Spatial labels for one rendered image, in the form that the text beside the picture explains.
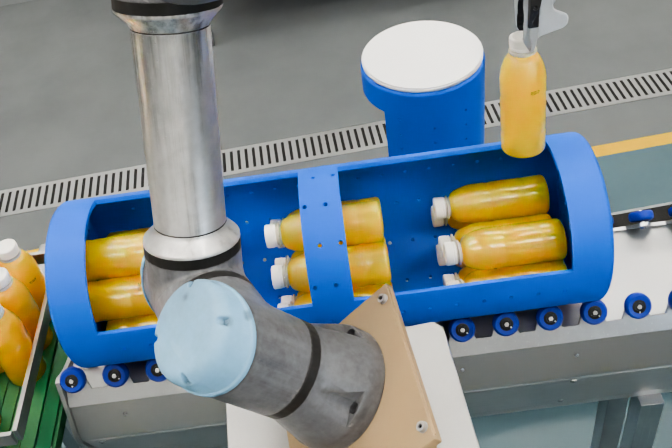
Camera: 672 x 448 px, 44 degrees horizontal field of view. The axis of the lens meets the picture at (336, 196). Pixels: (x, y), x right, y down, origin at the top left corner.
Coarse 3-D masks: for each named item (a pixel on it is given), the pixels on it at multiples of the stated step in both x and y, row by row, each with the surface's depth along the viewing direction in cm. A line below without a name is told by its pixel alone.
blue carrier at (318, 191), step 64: (256, 192) 148; (320, 192) 130; (384, 192) 151; (448, 192) 152; (576, 192) 126; (64, 256) 128; (256, 256) 154; (320, 256) 126; (576, 256) 126; (64, 320) 128; (320, 320) 131
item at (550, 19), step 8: (544, 0) 112; (552, 0) 113; (544, 8) 113; (552, 8) 113; (544, 16) 114; (552, 16) 114; (560, 16) 114; (544, 24) 115; (552, 24) 115; (560, 24) 115; (528, 32) 115; (536, 32) 115; (544, 32) 115; (528, 40) 116; (536, 40) 116; (528, 48) 118
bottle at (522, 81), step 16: (512, 64) 120; (528, 64) 120; (512, 80) 121; (528, 80) 120; (544, 80) 122; (512, 96) 122; (528, 96) 122; (544, 96) 123; (512, 112) 124; (528, 112) 123; (544, 112) 125; (512, 128) 126; (528, 128) 125; (544, 128) 127; (512, 144) 127; (528, 144) 126; (544, 144) 128
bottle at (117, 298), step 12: (132, 276) 136; (96, 288) 134; (108, 288) 134; (120, 288) 134; (132, 288) 134; (96, 300) 134; (108, 300) 134; (120, 300) 134; (132, 300) 134; (144, 300) 133; (96, 312) 134; (108, 312) 134; (120, 312) 134; (132, 312) 135; (144, 312) 135
